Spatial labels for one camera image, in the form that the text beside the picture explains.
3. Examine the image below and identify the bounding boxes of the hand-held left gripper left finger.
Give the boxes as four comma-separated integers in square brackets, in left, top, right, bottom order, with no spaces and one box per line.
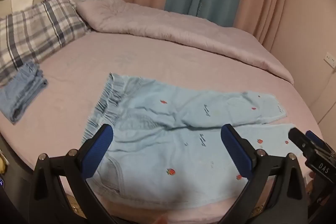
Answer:
[28,123,124,224]

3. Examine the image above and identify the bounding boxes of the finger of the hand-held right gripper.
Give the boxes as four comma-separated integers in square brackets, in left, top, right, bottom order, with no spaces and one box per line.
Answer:
[288,127,319,159]
[306,130,335,152]

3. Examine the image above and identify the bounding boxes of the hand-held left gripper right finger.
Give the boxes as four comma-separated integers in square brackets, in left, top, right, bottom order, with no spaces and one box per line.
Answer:
[218,124,309,224]

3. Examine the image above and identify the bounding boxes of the light blue strawberry pants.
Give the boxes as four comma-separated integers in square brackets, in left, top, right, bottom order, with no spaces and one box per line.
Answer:
[81,72,302,207]

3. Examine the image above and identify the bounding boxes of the beige rug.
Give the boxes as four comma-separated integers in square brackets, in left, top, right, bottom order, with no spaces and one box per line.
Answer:
[63,194,88,220]

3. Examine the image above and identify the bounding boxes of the bed with pink sheet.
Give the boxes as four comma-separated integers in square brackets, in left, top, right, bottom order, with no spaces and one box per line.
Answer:
[0,27,326,224]

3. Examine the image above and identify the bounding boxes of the folded blue jeans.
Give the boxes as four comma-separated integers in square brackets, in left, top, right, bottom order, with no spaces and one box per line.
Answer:
[0,60,49,125]

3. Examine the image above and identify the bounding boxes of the large plaid pillow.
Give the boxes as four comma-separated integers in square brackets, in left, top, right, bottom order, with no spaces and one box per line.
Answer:
[0,0,91,85]

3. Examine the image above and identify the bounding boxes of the pink quilt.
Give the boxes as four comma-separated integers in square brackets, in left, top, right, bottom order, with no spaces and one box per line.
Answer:
[76,0,294,85]

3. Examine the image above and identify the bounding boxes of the white wall socket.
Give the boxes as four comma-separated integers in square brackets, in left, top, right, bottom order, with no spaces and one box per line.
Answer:
[324,51,336,68]

